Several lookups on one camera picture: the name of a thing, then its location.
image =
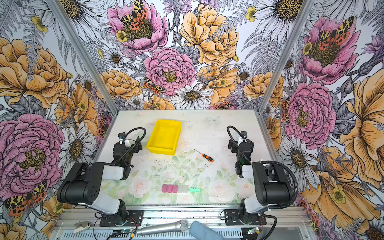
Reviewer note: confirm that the orange black screwdriver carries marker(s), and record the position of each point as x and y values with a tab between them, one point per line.
208	158

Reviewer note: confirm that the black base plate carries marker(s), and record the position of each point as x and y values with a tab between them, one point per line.
236	217
135	218

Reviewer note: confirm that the aluminium front rail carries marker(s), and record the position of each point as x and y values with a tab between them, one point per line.
209	215

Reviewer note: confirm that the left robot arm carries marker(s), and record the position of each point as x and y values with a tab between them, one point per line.
82	185

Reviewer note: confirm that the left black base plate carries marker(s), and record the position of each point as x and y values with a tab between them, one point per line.
135	218

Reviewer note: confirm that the green toothed block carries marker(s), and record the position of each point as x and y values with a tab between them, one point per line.
195	190

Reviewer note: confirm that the white clip on rail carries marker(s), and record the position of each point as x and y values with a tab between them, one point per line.
81	226

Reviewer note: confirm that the silver microphone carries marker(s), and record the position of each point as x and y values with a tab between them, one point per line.
179	226

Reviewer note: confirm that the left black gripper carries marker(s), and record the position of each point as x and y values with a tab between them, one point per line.
136	149

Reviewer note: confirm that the yellow plastic bin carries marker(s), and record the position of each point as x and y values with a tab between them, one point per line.
164	138

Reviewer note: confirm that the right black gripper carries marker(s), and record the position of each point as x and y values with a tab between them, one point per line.
234	144

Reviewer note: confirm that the translucent white block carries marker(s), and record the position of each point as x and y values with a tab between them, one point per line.
183	189

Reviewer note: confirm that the blue foam windscreen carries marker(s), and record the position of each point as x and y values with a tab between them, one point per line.
202	232

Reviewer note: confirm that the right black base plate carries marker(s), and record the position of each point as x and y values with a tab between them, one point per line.
236	217

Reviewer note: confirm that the pink block strip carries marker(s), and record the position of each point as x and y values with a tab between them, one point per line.
169	188

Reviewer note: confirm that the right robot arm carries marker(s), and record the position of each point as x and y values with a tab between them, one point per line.
275	185

